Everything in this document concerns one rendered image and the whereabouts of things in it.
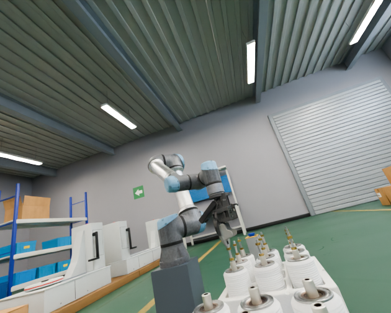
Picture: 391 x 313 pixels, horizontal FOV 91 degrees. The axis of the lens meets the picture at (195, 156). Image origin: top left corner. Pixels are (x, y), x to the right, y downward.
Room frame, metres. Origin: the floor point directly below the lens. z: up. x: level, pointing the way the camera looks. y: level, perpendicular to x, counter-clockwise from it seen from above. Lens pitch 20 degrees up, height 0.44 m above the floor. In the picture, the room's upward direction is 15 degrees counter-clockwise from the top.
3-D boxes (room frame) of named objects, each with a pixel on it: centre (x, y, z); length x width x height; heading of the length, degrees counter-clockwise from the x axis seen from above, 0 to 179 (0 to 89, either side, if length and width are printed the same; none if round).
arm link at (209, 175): (0.86, -0.05, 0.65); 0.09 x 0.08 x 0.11; 31
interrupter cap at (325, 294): (0.49, -0.16, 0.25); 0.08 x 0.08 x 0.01
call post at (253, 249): (1.24, -0.20, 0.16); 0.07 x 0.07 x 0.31; 72
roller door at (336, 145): (5.11, -4.08, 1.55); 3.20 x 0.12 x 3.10; 79
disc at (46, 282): (2.02, 1.72, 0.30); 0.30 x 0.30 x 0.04
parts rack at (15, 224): (4.66, 3.93, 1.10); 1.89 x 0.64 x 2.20; 169
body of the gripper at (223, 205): (0.85, -0.05, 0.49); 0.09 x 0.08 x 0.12; 58
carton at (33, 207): (4.19, 4.03, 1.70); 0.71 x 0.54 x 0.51; 172
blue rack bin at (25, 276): (4.01, 4.00, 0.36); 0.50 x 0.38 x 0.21; 80
